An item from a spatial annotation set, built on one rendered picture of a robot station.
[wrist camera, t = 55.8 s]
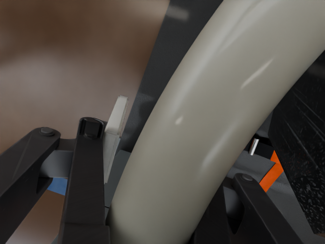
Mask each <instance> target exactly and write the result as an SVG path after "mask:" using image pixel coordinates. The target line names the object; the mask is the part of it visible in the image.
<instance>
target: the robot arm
mask: <svg viewBox="0 0 325 244"><path fill-rule="evenodd" d="M128 101H129V99H128V97H125V96H120V97H118V99H117V101H116V104H115V106H114V109H113V111H112V114H111V116H110V118H109V121H108V122H106V121H102V120H99V119H97V118H93V117H83V118H81V119H80V120H79V125H78V130H77V135H76V138H73V139H62V138H60V136H61V134H60V132H59V131H57V130H55V129H52V128H49V127H39V128H35V129H33V130H32V131H30V132H29V133H28V134H26V135H25V136H24V137H23V138H21V139H20V140H19V141H18V142H16V143H15V144H14V145H12V146H11V147H10V148H8V149H7V150H6V151H4V152H3V153H2V154H0V244H6V242H7V241H8V240H9V238H10V237H11V236H12V234H13V233H14V232H15V230H16V229H17V228H18V226H19V225H20V224H21V222H22V221H23V220H24V218H25V217H26V216H27V215H28V213H29V212H30V211H31V209H32V208H33V206H34V205H35V204H36V203H37V201H38V200H39V199H40V197H41V196H42V195H43V193H44V192H45V191H46V189H47V188H48V187H49V186H50V184H51V183H52V181H53V178H68V181H67V187H66V193H65V199H64V204H63V210H62V216H61V221H60V227H59V235H58V241H57V244H111V239H110V227H109V226H106V225H105V204H104V184H105V183H107V182H108V178H109V174H110V170H111V167H112V163H113V159H114V156H115V152H116V148H117V144H118V140H119V136H120V132H121V128H122V124H123V120H124V116H125V112H126V108H127V105H128ZM189 244H304V243H303V242H302V240H301V239H300V238H299V236H298V235H297V234H296V232H295V231H294V230H293V228H292V227H291V226H290V224H289V223H288V222H287V220H286V219H285V218H284V216H283V215H282V214H281V212H280V211H279V209H278V208H277V207H276V205H275V204H274V203H273V201H272V200H271V199H270V197H269V196H268V195H267V193H266V192H265V191H264V189H263V188H262V187H261V185H260V184H259V183H258V182H257V181H256V180H255V179H254V178H253V177H252V176H250V175H248V174H243V173H236V174H235V175H234V177H233V179H232V178H229V177H227V176H226V177H225V178H224V180H223V182H222V183H221V185H220V187H219V188H218V190H217V192H216V193H215V195H214V197H213V198H212V200H211V202H210V203H209V205H208V207H207V209H206V211H205V213H204V214H203V216H202V218H201V220H200V222H199V224H198V226H197V228H196V229H195V231H194V233H193V235H192V238H191V240H190V242H189Z"/></svg>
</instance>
